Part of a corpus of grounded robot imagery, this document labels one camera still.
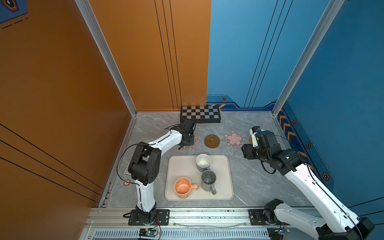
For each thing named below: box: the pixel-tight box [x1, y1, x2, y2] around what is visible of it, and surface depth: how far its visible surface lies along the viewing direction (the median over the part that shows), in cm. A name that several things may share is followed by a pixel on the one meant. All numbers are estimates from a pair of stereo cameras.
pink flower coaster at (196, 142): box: [189, 135, 199, 150], surface depth 101 cm
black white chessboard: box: [180, 106, 221, 124], surface depth 118 cm
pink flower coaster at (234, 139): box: [224, 130, 246, 149], surface depth 107 cm
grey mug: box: [201, 169, 217, 195], surface depth 78 cm
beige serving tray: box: [164, 155, 234, 201], surface depth 89 cm
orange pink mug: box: [174, 177, 199, 199], surface depth 80 cm
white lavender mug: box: [195, 153, 212, 172], surface depth 88 cm
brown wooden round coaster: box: [204, 134, 220, 148], surface depth 104 cm
